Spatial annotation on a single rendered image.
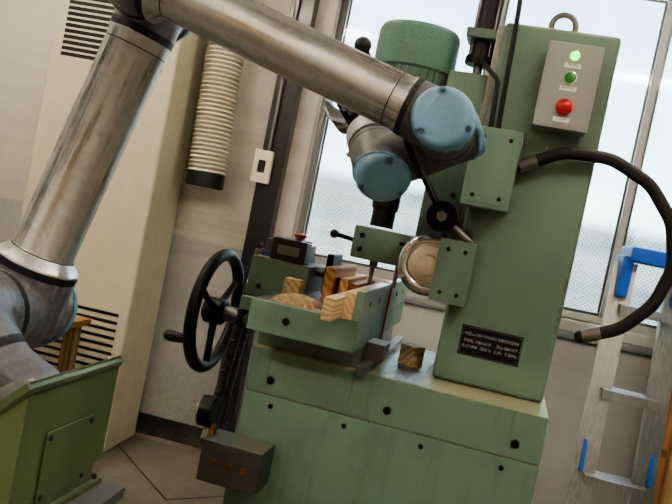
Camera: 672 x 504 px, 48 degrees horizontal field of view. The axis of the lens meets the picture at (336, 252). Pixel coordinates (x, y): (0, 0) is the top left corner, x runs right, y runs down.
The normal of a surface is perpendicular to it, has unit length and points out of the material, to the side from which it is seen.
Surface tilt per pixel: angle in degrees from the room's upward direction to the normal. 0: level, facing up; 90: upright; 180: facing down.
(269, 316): 90
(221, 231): 90
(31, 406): 90
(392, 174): 124
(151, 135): 90
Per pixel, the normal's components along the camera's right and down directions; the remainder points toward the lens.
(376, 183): 0.00, 0.62
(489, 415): -0.23, 0.00
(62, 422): 0.96, 0.21
